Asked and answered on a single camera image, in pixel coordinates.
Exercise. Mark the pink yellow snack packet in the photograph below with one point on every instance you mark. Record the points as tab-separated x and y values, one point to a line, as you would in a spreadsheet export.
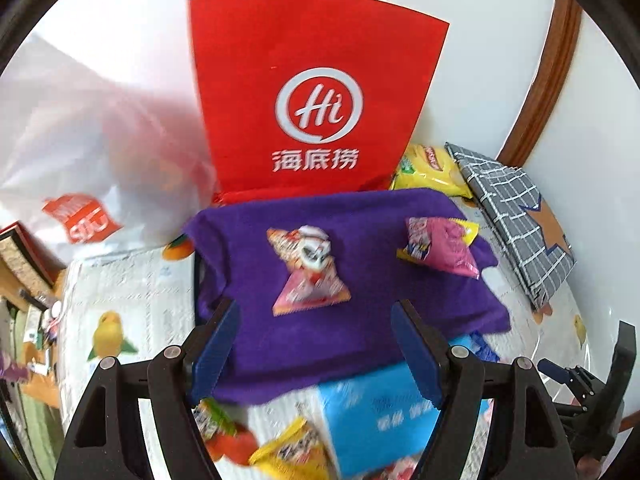
442	244

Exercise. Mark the pink panda snack packet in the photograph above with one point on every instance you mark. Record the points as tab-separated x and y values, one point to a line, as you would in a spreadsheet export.
313	282

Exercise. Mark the red fruit jelly packet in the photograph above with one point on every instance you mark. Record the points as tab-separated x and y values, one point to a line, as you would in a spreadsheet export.
402	469

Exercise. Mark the person's right hand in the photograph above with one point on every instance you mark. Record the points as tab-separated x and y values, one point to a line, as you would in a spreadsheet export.
588	468

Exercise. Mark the green snack packet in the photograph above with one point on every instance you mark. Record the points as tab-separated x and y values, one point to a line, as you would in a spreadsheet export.
212	419

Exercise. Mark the fruit-print table cover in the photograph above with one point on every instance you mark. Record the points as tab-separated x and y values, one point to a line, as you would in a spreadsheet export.
153	300

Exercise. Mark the blue tissue pack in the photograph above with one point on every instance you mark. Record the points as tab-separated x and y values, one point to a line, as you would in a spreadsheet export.
375	419

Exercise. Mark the dark patterned book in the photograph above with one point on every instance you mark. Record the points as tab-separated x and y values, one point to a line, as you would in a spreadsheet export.
29	260

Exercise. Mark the purple cloth-lined basket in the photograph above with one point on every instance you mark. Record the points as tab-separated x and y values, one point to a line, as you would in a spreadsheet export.
273	354

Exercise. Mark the white Miniso plastic bag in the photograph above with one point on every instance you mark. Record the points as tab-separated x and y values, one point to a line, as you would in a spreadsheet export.
90	168

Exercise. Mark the yellow chips bag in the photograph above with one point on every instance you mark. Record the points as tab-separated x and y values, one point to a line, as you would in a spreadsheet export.
426	166

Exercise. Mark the red Haidilao paper bag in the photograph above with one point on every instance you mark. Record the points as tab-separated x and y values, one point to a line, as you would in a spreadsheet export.
310	97

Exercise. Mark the brown wooden door frame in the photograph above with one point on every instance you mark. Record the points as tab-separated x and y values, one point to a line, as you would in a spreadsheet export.
556	58

